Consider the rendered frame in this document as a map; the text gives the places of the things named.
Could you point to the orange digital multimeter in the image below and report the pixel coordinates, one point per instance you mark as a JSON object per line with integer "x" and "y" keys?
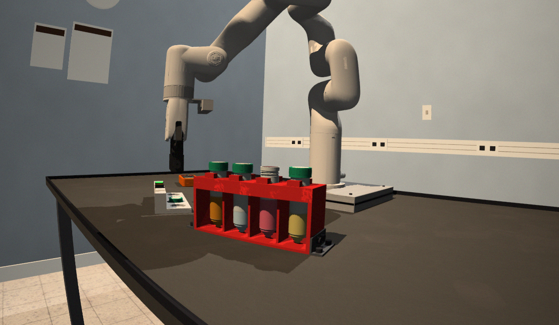
{"x": 186, "y": 180}

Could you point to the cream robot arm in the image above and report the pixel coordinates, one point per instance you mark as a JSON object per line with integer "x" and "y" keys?
{"x": 328, "y": 57}

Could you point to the red tube rack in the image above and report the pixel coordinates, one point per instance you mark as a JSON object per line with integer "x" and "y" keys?
{"x": 284, "y": 191}

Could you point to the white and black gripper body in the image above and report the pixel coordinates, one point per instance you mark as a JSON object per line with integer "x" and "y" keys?
{"x": 177, "y": 110}

